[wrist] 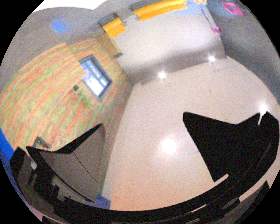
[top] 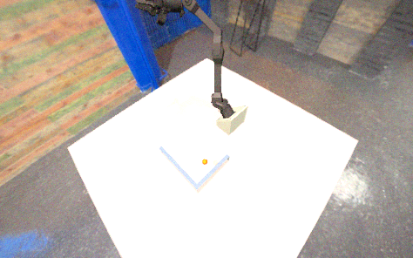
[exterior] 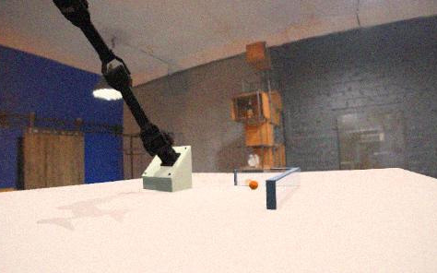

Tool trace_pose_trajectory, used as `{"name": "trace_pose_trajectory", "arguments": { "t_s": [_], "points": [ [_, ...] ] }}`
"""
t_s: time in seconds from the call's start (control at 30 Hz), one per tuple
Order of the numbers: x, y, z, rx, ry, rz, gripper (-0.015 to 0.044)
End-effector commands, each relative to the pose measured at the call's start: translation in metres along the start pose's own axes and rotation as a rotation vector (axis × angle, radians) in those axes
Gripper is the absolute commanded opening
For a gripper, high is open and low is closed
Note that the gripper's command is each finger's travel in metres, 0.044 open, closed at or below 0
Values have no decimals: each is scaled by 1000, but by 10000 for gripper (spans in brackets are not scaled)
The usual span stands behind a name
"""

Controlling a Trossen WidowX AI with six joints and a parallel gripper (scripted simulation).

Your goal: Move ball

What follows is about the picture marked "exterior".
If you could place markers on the clear l-shaped low wall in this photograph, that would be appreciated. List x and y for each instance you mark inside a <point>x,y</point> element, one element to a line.
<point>286,186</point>

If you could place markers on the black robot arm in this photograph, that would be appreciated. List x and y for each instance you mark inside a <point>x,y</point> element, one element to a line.
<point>155,140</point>

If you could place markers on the orange ball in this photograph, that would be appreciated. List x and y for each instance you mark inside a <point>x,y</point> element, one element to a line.
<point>253,185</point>

